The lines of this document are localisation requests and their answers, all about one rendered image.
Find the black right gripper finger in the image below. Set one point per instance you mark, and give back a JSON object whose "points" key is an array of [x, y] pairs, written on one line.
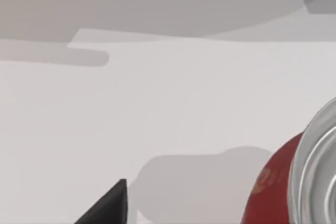
{"points": [[113, 205]]}

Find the red and silver can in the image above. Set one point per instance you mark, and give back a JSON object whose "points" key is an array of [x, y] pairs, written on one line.
{"points": [[309, 176]]}

